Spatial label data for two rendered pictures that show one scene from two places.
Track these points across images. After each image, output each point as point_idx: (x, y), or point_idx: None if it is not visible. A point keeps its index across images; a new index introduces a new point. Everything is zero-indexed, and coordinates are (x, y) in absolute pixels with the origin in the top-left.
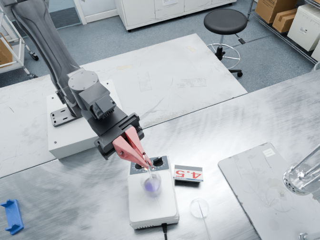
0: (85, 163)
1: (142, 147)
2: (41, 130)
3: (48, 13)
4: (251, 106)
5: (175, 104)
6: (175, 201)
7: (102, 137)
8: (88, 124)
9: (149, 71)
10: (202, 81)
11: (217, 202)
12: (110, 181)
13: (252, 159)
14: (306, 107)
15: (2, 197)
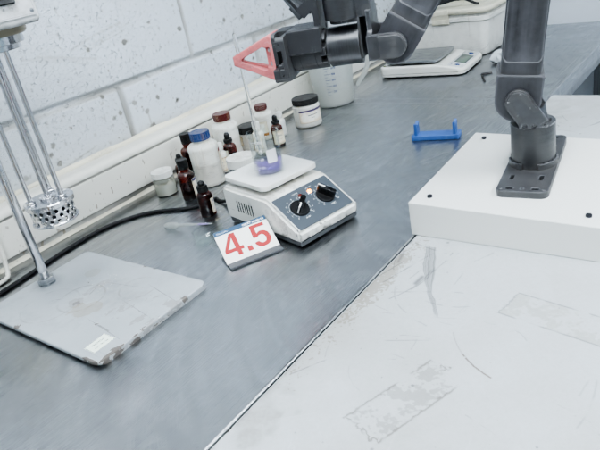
0: None
1: (247, 48)
2: None
3: None
4: (159, 431)
5: (386, 319)
6: (237, 192)
7: (292, 26)
8: (479, 169)
9: (598, 350)
10: (376, 426)
11: (185, 256)
12: (366, 195)
13: (135, 317)
14: None
15: (478, 131)
